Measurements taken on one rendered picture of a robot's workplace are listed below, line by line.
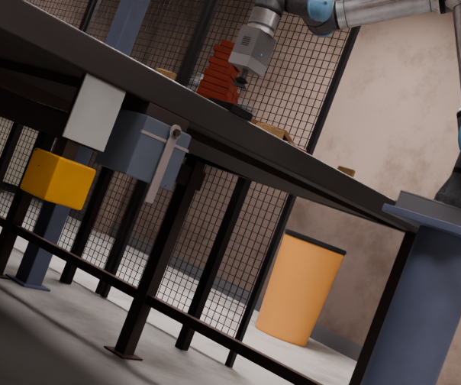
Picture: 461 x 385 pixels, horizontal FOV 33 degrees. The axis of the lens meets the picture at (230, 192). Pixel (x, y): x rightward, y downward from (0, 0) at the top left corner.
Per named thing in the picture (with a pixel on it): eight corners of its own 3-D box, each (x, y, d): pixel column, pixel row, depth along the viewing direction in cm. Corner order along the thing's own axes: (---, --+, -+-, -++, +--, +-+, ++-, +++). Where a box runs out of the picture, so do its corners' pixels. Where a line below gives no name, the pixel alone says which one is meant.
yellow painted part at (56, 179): (82, 211, 141) (128, 90, 142) (43, 200, 134) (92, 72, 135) (56, 199, 146) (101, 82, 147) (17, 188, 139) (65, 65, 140)
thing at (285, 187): (376, 221, 254) (378, 215, 254) (81, 88, 171) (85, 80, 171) (258, 182, 295) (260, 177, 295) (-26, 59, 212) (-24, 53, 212)
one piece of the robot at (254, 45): (255, 23, 211) (233, 79, 211) (237, 9, 204) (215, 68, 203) (284, 29, 205) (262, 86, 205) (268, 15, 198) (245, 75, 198)
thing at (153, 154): (170, 209, 156) (202, 125, 157) (122, 193, 146) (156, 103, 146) (133, 195, 164) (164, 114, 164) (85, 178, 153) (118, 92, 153)
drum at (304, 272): (323, 352, 548) (359, 256, 550) (280, 342, 517) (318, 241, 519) (280, 329, 583) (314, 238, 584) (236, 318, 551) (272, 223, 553)
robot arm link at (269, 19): (248, 4, 203) (263, 17, 209) (242, 21, 203) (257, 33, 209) (271, 8, 198) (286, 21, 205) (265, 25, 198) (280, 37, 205)
